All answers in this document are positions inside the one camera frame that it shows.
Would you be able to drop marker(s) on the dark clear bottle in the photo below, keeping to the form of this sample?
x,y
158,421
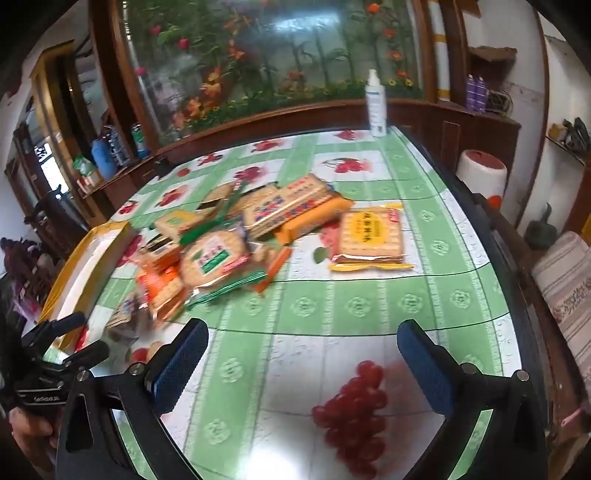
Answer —
x,y
119,145

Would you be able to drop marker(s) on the pile of cracker packets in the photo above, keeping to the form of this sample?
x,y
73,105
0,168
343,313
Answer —
x,y
207,258

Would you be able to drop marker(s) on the green can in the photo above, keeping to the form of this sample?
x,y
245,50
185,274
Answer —
x,y
140,141

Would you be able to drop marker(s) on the white red round container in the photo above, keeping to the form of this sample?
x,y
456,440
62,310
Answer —
x,y
480,173

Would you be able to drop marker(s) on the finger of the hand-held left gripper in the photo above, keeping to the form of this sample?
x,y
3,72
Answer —
x,y
57,324
85,353

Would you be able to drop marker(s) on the person's left hand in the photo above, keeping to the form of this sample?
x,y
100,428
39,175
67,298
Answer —
x,y
30,431

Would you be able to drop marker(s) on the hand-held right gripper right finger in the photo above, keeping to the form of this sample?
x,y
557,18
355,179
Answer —
x,y
427,369

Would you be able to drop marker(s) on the green white pouch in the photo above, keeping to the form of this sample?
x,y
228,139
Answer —
x,y
84,170

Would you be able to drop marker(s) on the white spray bottle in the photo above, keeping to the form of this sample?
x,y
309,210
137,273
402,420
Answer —
x,y
376,104

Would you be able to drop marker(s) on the purple bottle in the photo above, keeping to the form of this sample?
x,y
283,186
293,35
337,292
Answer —
x,y
471,92
483,93

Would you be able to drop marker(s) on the black cylinder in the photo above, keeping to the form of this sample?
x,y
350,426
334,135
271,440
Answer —
x,y
162,167

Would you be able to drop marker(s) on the red blue print biscuit pack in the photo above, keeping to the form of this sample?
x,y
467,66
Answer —
x,y
268,207

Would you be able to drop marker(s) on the striped cushion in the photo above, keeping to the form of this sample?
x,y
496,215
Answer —
x,y
568,286

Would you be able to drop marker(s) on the dark figurine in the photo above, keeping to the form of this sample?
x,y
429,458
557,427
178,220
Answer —
x,y
542,230

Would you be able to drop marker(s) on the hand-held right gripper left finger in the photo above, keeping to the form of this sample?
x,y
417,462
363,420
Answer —
x,y
178,369

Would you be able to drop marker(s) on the blue bottle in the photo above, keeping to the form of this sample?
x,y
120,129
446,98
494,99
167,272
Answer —
x,y
102,159

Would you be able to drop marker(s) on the yellow label square biscuit pack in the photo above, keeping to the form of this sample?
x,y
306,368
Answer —
x,y
371,237

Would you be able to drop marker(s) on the wooden wall cabinet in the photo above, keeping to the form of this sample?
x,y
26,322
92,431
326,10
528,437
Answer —
x,y
461,134

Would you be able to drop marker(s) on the yellow cardboard box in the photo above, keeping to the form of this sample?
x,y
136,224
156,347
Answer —
x,y
92,263

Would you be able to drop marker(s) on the flower mural glass panel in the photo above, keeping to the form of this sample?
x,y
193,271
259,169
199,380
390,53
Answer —
x,y
277,55

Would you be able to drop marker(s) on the green floral tablecloth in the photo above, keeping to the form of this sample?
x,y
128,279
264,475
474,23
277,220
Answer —
x,y
323,300

